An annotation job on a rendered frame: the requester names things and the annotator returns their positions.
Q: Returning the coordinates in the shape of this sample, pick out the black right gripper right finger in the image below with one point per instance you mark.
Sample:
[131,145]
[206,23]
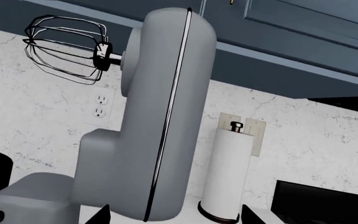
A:
[253,217]

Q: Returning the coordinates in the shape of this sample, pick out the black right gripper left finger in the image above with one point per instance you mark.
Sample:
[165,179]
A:
[100,217]

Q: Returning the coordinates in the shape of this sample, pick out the grey stand mixer base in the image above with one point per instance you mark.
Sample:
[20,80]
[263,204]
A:
[33,200]

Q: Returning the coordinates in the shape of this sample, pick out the grey stand mixer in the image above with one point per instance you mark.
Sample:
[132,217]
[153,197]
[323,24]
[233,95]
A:
[154,116]

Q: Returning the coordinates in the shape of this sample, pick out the white paper towel roll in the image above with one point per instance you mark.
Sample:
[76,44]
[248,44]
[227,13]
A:
[236,127]
[228,170]

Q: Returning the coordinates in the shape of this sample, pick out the black countertop appliance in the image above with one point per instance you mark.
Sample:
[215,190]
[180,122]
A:
[325,203]

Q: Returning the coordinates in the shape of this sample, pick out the black range hood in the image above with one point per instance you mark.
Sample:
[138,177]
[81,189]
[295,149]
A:
[346,101]

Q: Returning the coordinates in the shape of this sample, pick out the cream wall switch plate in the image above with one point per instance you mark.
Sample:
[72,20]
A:
[227,120]
[257,140]

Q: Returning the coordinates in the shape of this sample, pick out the white wall power outlet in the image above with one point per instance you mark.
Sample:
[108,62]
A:
[101,105]

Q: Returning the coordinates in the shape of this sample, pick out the blue-grey wall cabinet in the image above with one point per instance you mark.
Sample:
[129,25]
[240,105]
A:
[275,46]

